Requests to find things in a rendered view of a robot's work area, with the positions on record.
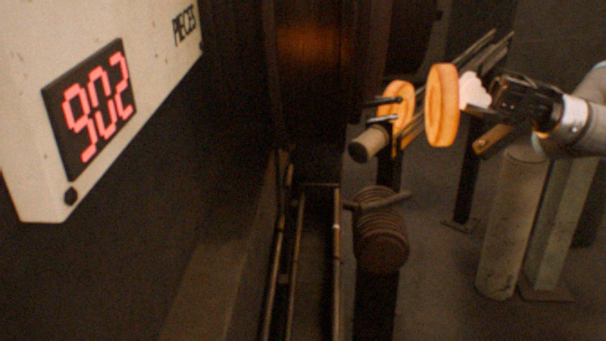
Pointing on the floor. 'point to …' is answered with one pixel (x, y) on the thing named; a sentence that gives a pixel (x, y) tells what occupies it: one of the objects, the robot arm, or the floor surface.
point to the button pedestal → (555, 231)
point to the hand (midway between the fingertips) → (443, 96)
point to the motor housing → (377, 264)
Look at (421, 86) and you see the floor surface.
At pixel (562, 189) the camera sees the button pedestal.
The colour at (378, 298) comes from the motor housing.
